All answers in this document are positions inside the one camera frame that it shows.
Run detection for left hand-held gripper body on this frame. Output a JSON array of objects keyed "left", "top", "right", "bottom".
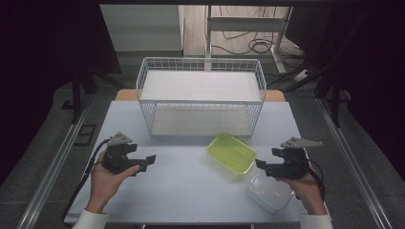
[{"left": 101, "top": 131, "right": 143, "bottom": 176}]

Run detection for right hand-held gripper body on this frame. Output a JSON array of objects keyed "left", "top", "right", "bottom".
[{"left": 279, "top": 135, "right": 324, "bottom": 179}]

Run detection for clear plastic container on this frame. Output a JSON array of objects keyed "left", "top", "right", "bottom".
[{"left": 246, "top": 168, "right": 295, "bottom": 214}]

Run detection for green plastic container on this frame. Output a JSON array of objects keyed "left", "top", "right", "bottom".
[{"left": 205, "top": 133, "right": 258, "bottom": 176}]

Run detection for white wire rack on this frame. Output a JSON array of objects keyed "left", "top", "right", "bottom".
[{"left": 136, "top": 56, "right": 267, "bottom": 138}]

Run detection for person's right hand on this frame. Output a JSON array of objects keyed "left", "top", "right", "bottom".
[{"left": 280, "top": 149, "right": 320, "bottom": 216}]

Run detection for person's left hand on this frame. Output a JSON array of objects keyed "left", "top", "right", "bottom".
[{"left": 85, "top": 150, "right": 141, "bottom": 215}]

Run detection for black floor plate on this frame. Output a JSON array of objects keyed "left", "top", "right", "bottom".
[{"left": 74, "top": 124, "right": 97, "bottom": 147}]

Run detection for white table mat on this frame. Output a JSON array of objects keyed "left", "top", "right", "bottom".
[{"left": 63, "top": 100, "right": 332, "bottom": 224}]

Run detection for wooden table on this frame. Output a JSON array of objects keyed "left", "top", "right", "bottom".
[{"left": 115, "top": 89, "right": 287, "bottom": 103}]

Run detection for black metal stand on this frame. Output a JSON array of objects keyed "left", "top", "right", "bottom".
[
  {"left": 70, "top": 68, "right": 123, "bottom": 125},
  {"left": 266, "top": 60, "right": 352, "bottom": 129}
]

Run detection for white power strip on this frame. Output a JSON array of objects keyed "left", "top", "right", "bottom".
[{"left": 292, "top": 69, "right": 311, "bottom": 83}]

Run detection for white cabinet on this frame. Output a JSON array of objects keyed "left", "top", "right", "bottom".
[{"left": 99, "top": 4, "right": 185, "bottom": 52}]

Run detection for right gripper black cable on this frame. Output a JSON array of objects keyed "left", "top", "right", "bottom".
[{"left": 295, "top": 157, "right": 327, "bottom": 202}]

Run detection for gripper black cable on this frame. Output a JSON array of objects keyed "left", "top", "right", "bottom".
[
  {"left": 61, "top": 138, "right": 111, "bottom": 224},
  {"left": 295, "top": 157, "right": 327, "bottom": 202}
]

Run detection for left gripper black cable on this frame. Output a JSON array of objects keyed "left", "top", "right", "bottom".
[{"left": 61, "top": 138, "right": 111, "bottom": 224}]

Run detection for aluminium floor rail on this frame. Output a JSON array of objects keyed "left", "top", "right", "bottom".
[
  {"left": 15, "top": 94, "right": 94, "bottom": 229},
  {"left": 316, "top": 97, "right": 394, "bottom": 229}
]

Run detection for black floor cables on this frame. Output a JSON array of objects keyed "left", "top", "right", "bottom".
[{"left": 211, "top": 5, "right": 309, "bottom": 70}]

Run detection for white metal desk frame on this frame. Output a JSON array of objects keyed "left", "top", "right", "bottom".
[{"left": 204, "top": 5, "right": 293, "bottom": 74}]

